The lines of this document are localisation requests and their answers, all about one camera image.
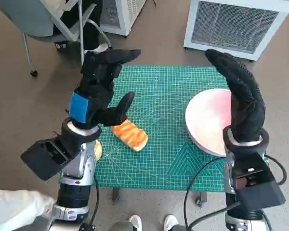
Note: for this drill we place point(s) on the green cutting mat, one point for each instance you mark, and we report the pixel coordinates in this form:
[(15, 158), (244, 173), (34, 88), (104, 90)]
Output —
[(159, 96)]

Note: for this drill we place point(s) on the pink bowl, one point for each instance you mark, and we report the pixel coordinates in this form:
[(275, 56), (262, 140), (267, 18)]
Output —
[(207, 120)]

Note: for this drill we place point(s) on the grey office chair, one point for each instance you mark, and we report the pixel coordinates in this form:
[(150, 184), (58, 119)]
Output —
[(26, 19)]

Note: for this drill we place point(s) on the round toy bread bun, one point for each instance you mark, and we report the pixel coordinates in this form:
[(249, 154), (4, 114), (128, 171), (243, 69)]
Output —
[(98, 150)]

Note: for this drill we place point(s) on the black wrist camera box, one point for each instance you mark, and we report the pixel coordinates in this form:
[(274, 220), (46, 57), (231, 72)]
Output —
[(260, 192), (45, 158)]

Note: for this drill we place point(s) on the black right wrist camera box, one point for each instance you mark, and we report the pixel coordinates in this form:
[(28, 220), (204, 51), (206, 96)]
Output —
[(260, 192)]

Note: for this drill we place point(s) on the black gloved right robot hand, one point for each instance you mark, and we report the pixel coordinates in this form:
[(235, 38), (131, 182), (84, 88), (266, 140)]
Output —
[(245, 108)]

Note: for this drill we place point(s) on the person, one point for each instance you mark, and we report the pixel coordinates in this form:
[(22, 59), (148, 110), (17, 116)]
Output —
[(12, 207), (91, 31), (136, 221)]

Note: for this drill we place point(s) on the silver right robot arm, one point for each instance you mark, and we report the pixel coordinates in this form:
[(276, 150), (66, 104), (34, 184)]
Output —
[(230, 173)]

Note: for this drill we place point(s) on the large white mesh cabinet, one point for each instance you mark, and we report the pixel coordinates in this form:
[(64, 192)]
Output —
[(231, 24)]

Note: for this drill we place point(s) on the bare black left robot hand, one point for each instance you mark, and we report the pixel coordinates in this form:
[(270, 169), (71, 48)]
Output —
[(96, 96)]

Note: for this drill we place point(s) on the long striped toy bread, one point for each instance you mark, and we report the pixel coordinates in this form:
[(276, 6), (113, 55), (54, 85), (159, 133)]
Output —
[(131, 137)]

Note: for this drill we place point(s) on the small white mesh cabinet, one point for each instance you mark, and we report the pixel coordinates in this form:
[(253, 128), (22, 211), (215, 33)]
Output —
[(125, 21)]

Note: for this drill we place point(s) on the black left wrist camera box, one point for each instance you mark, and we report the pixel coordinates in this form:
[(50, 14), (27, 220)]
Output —
[(45, 158)]

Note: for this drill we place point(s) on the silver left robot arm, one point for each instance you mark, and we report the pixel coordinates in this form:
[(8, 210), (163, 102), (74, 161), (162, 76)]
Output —
[(79, 166)]

